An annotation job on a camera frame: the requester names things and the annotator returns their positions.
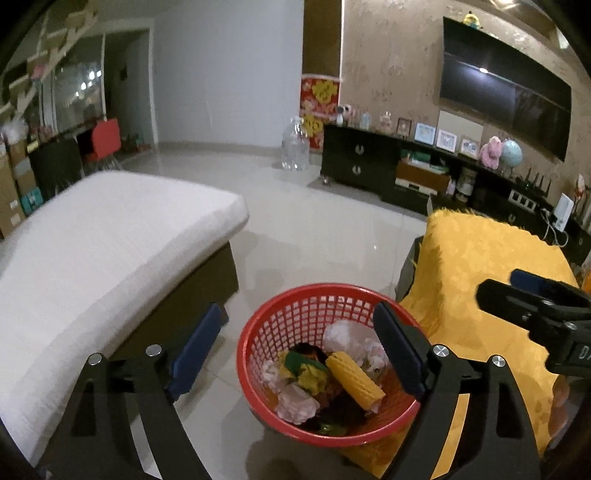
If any yellow patterned tablecloth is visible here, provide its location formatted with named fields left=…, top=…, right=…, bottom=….
left=342, top=208, right=580, bottom=480

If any white modem box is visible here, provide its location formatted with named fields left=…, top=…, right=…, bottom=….
left=555, top=193, right=574, bottom=230

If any black router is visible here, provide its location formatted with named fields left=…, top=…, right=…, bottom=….
left=515, top=168, right=552, bottom=197

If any pink plush toy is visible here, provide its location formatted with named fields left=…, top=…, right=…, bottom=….
left=479, top=135, right=505, bottom=168

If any white power strip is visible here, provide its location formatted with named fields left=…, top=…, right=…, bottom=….
left=508, top=190, right=541, bottom=210

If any black television cabinet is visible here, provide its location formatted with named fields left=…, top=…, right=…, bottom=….
left=320, top=124, right=591, bottom=268

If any wooden staircase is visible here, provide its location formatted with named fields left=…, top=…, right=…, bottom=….
left=0, top=0, right=100, bottom=121

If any white cushioned ottoman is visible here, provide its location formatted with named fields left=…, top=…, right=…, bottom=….
left=0, top=170, right=250, bottom=467

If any brown drawer box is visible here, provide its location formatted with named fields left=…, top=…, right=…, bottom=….
left=396, top=161, right=451, bottom=195

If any black chair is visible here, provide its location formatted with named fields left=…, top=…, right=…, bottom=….
left=28, top=137, right=84, bottom=201

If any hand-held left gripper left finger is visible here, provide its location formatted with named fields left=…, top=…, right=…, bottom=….
left=37, top=302, right=229, bottom=480

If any yellow foam fruit net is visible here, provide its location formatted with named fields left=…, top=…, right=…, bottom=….
left=325, top=351, right=386, bottom=411

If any clear water jug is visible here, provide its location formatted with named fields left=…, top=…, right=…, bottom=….
left=281, top=117, right=311, bottom=172

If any yellow crumpled wrapper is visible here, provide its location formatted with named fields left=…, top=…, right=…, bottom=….
left=298, top=364, right=329, bottom=397

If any black wall television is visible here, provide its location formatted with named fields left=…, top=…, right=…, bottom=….
left=438, top=16, right=573, bottom=162

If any red chair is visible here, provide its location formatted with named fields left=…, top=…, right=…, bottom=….
left=85, top=117, right=123, bottom=169

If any white tissue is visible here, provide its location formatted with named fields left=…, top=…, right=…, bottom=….
left=360, top=337, right=393, bottom=384
left=322, top=322, right=375, bottom=356

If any clear plastic bag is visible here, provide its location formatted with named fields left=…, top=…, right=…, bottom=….
left=274, top=383, right=321, bottom=425

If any red plastic mesh basket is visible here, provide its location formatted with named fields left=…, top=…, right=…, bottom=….
left=236, top=284, right=422, bottom=446

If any red festive wall poster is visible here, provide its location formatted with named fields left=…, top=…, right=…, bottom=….
left=300, top=74, right=342, bottom=151

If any green wrapper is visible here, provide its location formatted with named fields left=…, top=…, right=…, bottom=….
left=284, top=352, right=326, bottom=372

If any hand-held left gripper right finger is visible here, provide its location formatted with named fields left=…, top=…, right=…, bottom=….
left=373, top=301, right=541, bottom=480

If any pale blue globe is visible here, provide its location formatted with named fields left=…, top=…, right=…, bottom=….
left=501, top=138, right=525, bottom=178

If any stack of cardboard boxes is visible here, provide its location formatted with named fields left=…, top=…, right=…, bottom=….
left=0, top=134, right=47, bottom=238

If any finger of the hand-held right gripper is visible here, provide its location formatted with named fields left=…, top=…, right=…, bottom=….
left=510, top=269, right=591, bottom=319
left=477, top=278, right=578, bottom=342

